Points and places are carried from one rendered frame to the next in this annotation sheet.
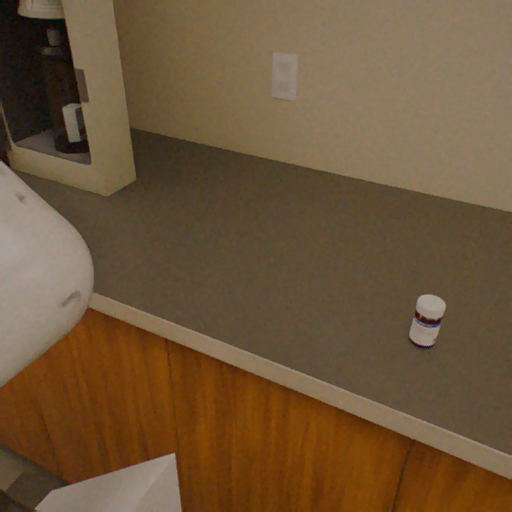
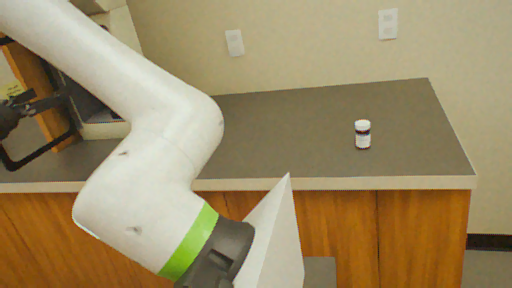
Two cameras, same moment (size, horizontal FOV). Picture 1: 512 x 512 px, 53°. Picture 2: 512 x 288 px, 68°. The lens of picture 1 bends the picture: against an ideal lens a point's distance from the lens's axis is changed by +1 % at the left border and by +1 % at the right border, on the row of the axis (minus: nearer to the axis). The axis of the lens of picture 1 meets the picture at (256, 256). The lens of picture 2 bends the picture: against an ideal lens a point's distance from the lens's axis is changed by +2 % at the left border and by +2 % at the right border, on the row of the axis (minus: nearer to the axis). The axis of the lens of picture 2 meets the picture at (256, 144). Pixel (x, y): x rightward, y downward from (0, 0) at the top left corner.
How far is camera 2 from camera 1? 33 cm
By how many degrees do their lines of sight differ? 10
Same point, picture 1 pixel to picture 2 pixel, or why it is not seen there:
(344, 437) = (341, 211)
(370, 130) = (292, 59)
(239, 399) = not seen: hidden behind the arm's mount
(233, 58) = (201, 41)
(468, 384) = (394, 156)
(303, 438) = (318, 223)
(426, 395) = (376, 166)
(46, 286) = (213, 115)
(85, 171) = not seen: hidden behind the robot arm
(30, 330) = (211, 136)
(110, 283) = not seen: hidden behind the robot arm
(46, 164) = (108, 129)
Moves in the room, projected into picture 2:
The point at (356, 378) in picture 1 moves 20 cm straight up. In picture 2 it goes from (338, 171) to (333, 104)
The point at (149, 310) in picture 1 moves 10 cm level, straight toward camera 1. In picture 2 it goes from (212, 177) to (226, 192)
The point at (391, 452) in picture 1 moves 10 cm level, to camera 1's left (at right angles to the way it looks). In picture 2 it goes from (368, 208) to (335, 218)
